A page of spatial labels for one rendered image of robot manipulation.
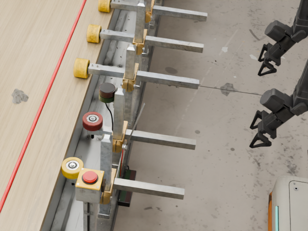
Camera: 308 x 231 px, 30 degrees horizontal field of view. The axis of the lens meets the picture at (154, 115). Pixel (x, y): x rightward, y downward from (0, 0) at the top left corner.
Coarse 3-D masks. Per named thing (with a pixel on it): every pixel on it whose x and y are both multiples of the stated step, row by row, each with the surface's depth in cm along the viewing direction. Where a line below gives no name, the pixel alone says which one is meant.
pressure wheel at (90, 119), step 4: (88, 112) 228; (92, 112) 228; (96, 112) 228; (84, 116) 226; (88, 116) 226; (92, 116) 225; (96, 116) 227; (100, 116) 226; (84, 120) 224; (88, 120) 225; (92, 120) 225; (96, 120) 225; (100, 120) 225; (84, 124) 224; (88, 124) 223; (92, 124) 223; (96, 124) 223; (100, 124) 225; (88, 128) 224; (92, 128) 224; (96, 128) 224; (92, 136) 232
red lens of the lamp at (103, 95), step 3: (99, 87) 208; (99, 90) 207; (114, 90) 207; (99, 93) 208; (102, 93) 207; (105, 93) 206; (108, 93) 206; (111, 93) 207; (114, 93) 208; (102, 96) 208; (105, 96) 207; (108, 96) 207; (111, 96) 208
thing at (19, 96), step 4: (16, 88) 234; (16, 92) 233; (20, 92) 231; (12, 96) 231; (16, 96) 229; (20, 96) 231; (24, 96) 230; (12, 100) 230; (16, 100) 229; (20, 100) 229; (24, 100) 230
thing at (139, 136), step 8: (104, 128) 228; (128, 136) 228; (136, 136) 227; (144, 136) 227; (152, 136) 227; (160, 136) 228; (168, 136) 228; (160, 144) 228; (168, 144) 228; (176, 144) 227; (184, 144) 227; (192, 144) 226
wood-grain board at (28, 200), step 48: (0, 0) 279; (48, 0) 282; (96, 0) 286; (0, 48) 253; (48, 48) 256; (96, 48) 258; (0, 96) 231; (48, 96) 233; (0, 144) 213; (48, 144) 215; (0, 192) 197; (48, 192) 199
